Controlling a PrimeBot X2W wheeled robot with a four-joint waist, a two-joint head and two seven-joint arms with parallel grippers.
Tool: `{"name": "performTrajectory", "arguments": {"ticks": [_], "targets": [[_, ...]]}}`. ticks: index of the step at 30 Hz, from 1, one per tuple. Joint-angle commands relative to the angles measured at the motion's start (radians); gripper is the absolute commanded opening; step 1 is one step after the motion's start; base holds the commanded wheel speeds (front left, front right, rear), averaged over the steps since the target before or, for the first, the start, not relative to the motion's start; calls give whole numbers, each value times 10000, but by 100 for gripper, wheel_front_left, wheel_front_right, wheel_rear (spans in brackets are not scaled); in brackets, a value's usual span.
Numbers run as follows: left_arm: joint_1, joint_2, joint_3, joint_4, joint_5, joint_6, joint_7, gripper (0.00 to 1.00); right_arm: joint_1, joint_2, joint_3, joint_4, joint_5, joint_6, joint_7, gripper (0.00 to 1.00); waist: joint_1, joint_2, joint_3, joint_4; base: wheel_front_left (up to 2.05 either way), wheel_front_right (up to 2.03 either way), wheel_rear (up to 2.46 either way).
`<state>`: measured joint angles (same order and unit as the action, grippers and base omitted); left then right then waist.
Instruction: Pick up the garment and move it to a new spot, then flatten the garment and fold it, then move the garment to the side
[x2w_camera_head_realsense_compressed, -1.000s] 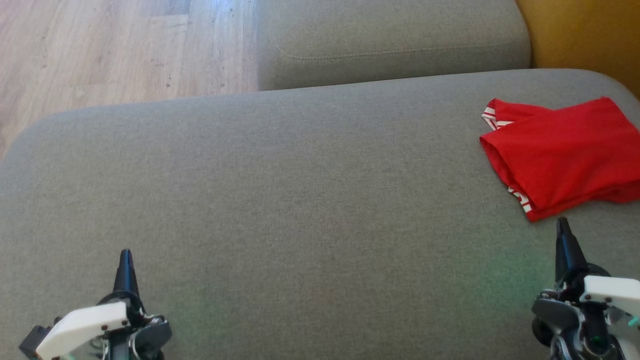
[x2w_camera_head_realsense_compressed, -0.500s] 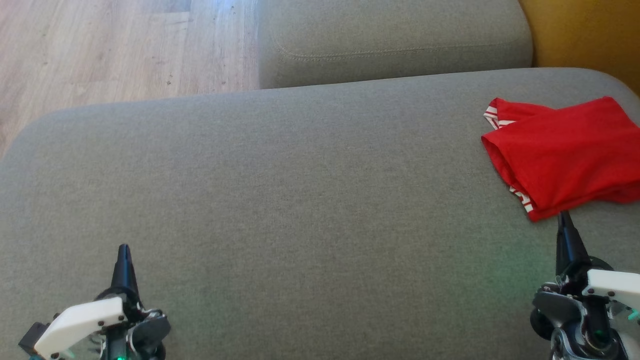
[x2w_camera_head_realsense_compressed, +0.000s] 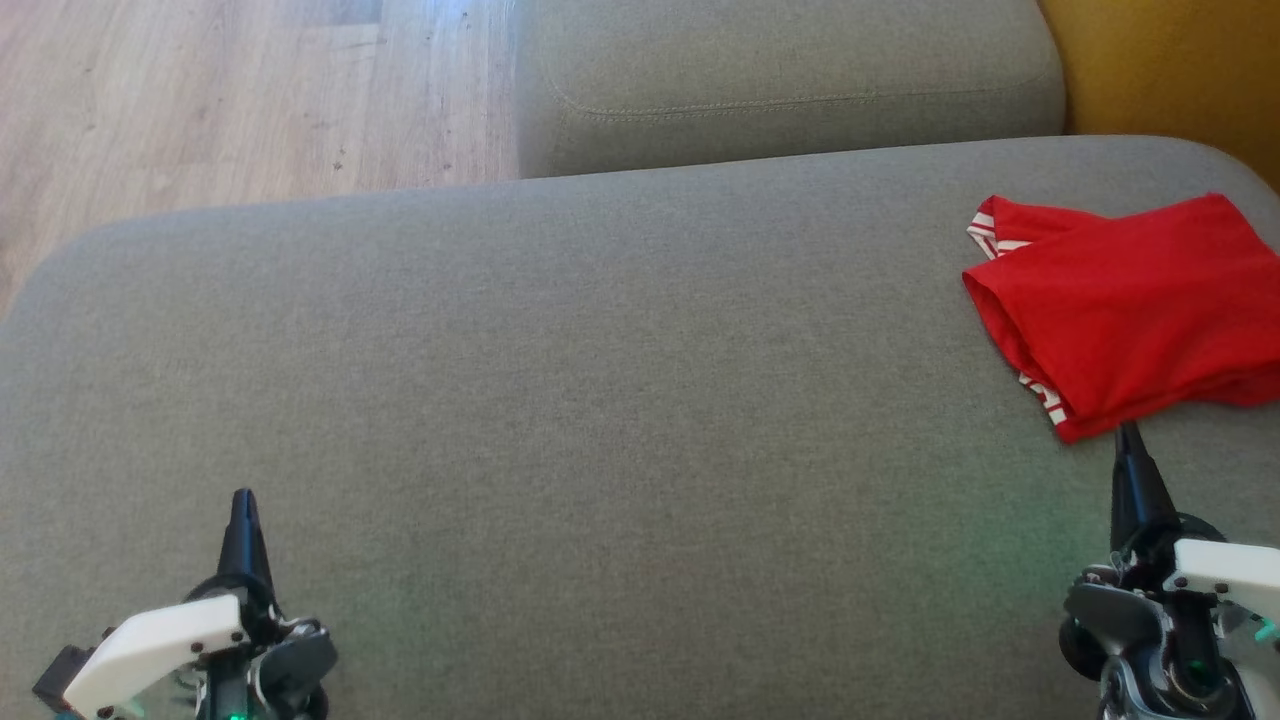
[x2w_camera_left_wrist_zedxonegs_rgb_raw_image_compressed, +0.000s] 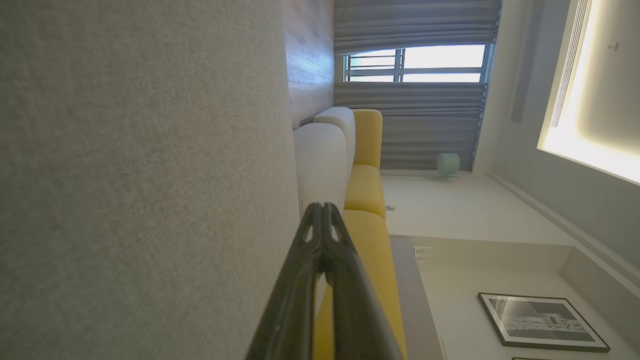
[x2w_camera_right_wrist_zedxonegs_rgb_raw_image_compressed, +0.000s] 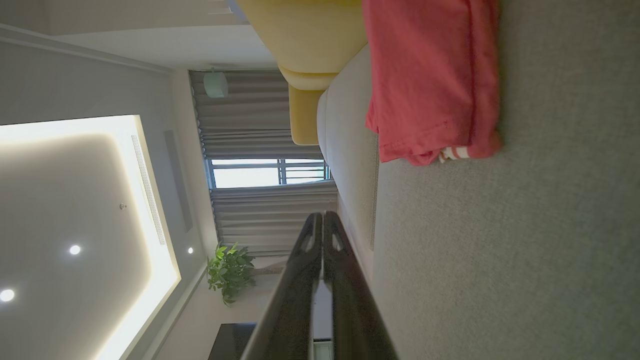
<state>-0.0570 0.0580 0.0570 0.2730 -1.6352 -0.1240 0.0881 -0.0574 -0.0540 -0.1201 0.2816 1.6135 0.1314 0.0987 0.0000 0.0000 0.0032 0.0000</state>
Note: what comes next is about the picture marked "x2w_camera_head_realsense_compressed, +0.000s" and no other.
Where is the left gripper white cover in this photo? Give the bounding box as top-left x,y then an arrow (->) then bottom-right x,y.
62,488 -> 339,720

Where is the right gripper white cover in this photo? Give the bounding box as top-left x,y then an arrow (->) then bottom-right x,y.
1058,420 -> 1280,720

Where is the red and white shirt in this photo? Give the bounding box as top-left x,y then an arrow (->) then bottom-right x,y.
962,193 -> 1280,445

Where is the large grey sofa seat cushion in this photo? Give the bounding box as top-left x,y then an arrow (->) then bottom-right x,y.
0,135 -> 1280,720

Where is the small yellow sofa backrest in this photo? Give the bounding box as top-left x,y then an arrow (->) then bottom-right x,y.
1036,0 -> 1280,193

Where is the small grey sofa seat cushion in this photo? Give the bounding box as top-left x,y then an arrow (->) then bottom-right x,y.
512,0 -> 1067,180

